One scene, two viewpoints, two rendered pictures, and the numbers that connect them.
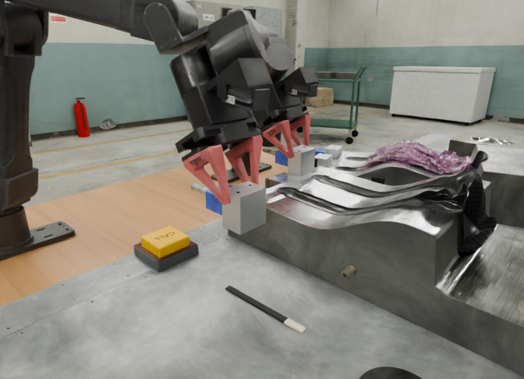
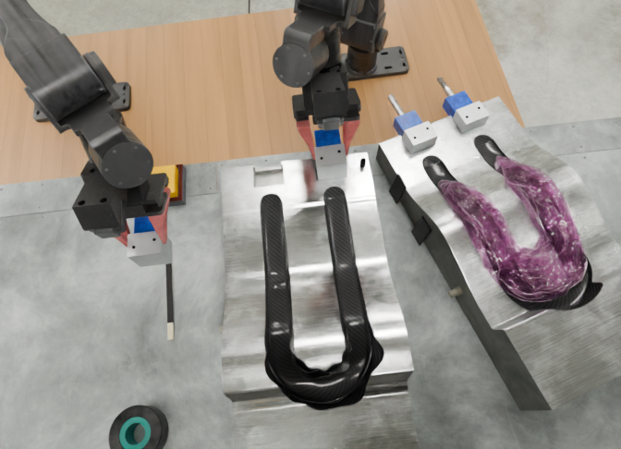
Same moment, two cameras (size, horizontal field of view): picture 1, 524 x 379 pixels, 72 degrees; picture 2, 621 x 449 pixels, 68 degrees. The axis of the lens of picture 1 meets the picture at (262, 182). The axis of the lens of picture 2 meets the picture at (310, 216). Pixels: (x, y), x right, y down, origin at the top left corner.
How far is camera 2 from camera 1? 0.72 m
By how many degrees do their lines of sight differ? 55
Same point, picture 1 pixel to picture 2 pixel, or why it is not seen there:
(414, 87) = not seen: outside the picture
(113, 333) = (81, 254)
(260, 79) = (101, 223)
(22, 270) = (74, 142)
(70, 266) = not seen: hidden behind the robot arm
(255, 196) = (147, 256)
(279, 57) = (291, 67)
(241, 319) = (150, 298)
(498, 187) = (507, 353)
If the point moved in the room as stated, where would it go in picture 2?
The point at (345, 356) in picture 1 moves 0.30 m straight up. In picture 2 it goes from (171, 376) to (83, 355)
